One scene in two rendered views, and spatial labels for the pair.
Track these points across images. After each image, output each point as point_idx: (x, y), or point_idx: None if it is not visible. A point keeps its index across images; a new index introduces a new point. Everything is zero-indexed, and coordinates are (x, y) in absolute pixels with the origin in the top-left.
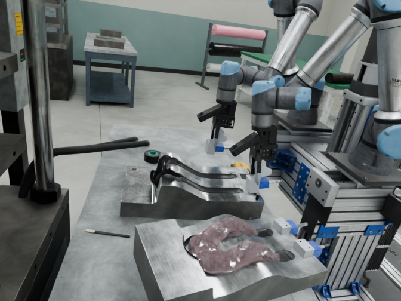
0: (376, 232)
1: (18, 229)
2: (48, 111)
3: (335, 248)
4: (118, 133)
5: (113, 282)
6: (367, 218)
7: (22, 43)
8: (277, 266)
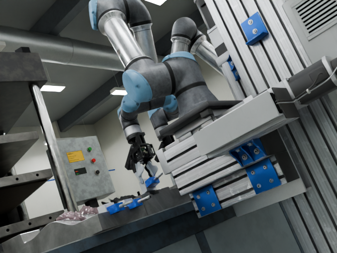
0: (269, 183)
1: None
2: (67, 192)
3: (317, 242)
4: None
5: None
6: (216, 167)
7: (77, 165)
8: (69, 221)
